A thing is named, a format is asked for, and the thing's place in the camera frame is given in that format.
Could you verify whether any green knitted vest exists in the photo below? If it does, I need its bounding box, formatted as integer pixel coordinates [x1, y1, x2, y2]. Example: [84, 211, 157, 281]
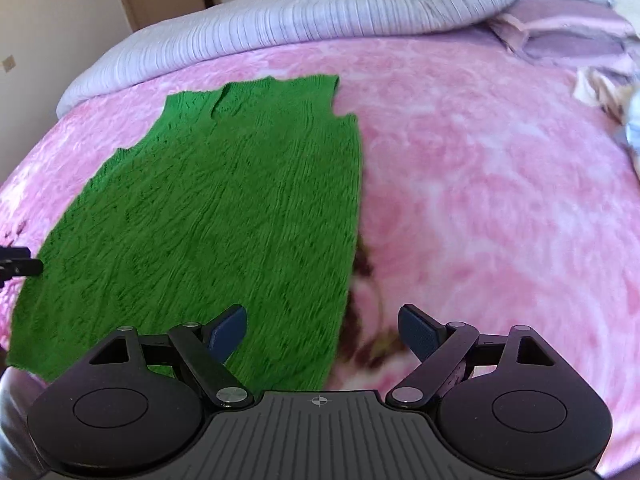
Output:
[8, 75, 361, 392]

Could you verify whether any pink rose blanket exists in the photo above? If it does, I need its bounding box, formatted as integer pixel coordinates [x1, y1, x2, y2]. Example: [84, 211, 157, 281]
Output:
[1, 32, 639, 476]

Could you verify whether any cream crumpled cloth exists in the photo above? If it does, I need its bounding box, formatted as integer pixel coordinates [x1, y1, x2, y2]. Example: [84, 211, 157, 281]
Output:
[573, 68, 639, 124]

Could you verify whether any pink striped pillow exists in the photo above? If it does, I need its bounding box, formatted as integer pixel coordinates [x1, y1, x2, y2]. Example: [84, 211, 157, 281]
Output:
[487, 0, 639, 76]

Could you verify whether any white striped duvet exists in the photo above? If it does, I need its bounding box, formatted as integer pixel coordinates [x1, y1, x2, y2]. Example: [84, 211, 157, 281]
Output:
[56, 0, 614, 117]

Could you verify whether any beige wall switch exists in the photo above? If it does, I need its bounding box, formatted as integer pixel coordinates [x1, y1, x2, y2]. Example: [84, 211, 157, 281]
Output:
[2, 55, 16, 73]

